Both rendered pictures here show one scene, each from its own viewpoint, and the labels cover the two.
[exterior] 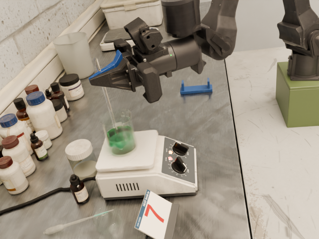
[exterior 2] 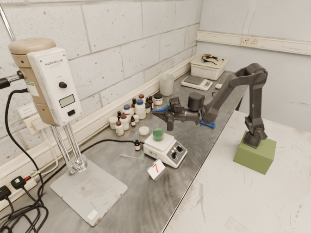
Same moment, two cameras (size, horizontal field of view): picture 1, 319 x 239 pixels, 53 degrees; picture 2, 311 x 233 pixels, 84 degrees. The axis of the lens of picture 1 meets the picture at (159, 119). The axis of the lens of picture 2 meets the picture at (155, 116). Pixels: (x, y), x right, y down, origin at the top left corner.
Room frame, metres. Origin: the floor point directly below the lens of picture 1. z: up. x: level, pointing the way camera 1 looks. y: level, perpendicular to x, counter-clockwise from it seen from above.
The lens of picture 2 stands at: (-0.09, -0.16, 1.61)
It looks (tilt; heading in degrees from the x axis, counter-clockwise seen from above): 35 degrees down; 23
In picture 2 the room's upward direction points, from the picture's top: straight up
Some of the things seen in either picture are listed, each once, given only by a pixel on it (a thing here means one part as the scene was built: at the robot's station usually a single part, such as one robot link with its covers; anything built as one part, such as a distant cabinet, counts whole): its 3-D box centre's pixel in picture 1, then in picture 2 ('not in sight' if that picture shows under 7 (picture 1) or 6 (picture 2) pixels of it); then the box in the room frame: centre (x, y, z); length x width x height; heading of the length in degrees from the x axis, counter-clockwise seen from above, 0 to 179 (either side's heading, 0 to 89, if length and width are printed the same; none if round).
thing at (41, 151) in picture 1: (37, 145); (132, 120); (0.69, 0.32, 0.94); 0.03 x 0.03 x 0.08
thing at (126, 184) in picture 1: (144, 164); (163, 147); (0.54, 0.05, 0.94); 0.22 x 0.13 x 0.08; 80
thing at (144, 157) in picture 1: (128, 149); (159, 139); (0.54, 0.08, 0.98); 0.12 x 0.12 x 0.01; 80
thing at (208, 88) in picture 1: (195, 85); (208, 122); (0.89, -0.13, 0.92); 0.10 x 0.03 x 0.04; 78
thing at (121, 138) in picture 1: (120, 133); (158, 133); (0.54, 0.08, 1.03); 0.07 x 0.06 x 0.08; 49
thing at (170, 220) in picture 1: (158, 215); (157, 169); (0.41, 0.04, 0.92); 0.09 x 0.06 x 0.04; 162
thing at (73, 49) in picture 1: (75, 55); (166, 84); (1.22, 0.27, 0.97); 0.18 x 0.13 x 0.15; 14
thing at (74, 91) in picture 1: (71, 87); (158, 99); (1.02, 0.27, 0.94); 0.07 x 0.07 x 0.07
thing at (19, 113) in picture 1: (25, 115); (134, 106); (0.84, 0.38, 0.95); 0.04 x 0.04 x 0.11
